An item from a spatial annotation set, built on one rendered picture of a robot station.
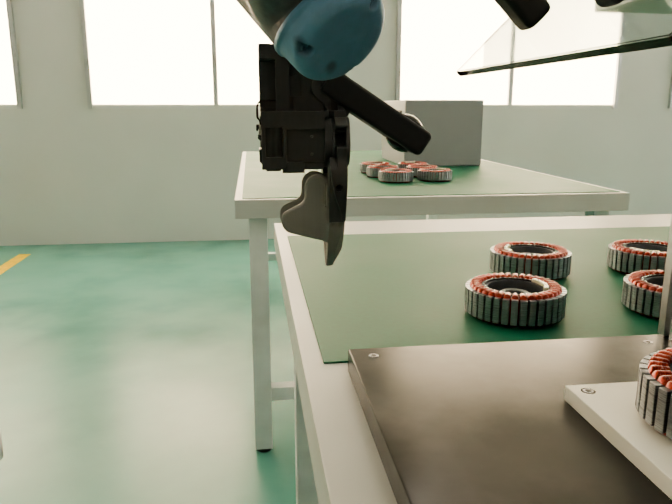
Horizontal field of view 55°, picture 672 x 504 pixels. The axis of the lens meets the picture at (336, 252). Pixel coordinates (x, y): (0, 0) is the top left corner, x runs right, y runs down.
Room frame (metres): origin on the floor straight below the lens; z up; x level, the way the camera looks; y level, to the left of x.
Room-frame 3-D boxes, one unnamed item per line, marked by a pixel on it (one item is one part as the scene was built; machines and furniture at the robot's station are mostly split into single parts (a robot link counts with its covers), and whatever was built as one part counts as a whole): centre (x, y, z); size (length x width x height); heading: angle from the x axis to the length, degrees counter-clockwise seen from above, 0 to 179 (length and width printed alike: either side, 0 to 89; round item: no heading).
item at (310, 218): (0.61, 0.02, 0.88); 0.06 x 0.03 x 0.09; 98
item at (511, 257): (0.90, -0.28, 0.77); 0.11 x 0.11 x 0.04
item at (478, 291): (0.71, -0.21, 0.77); 0.11 x 0.11 x 0.04
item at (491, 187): (2.64, -0.16, 0.37); 1.85 x 1.10 x 0.75; 7
